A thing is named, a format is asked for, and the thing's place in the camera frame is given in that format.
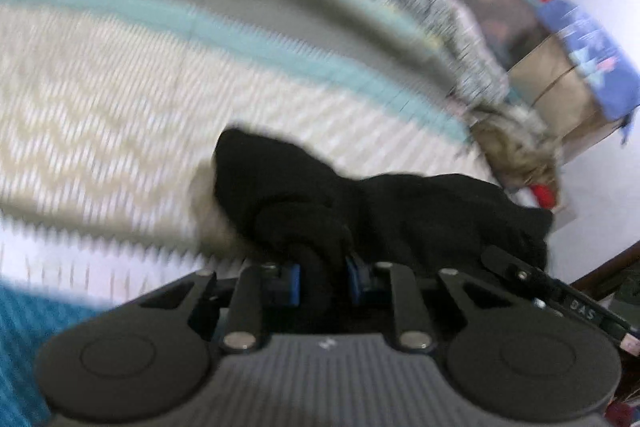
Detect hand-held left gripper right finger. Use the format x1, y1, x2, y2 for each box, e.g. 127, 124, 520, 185
344, 252, 502, 354

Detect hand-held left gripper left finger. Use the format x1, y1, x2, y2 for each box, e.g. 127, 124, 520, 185
137, 262, 303, 354

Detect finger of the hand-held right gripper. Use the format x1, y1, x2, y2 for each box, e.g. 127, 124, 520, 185
481, 245, 557, 304

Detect black pants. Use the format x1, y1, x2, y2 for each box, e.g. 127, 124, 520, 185
214, 128, 555, 333

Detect red cloth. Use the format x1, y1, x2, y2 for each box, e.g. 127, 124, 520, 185
529, 184, 557, 210

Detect brown furry cloth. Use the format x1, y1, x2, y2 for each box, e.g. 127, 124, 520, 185
470, 104, 568, 195

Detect cardboard box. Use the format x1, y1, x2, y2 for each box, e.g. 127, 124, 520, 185
507, 34, 621, 148

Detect zigzag knitted blue white blanket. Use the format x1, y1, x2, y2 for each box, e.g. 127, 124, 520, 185
0, 0, 501, 427

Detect blue printed cloth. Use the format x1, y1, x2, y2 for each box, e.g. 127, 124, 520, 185
537, 0, 640, 142

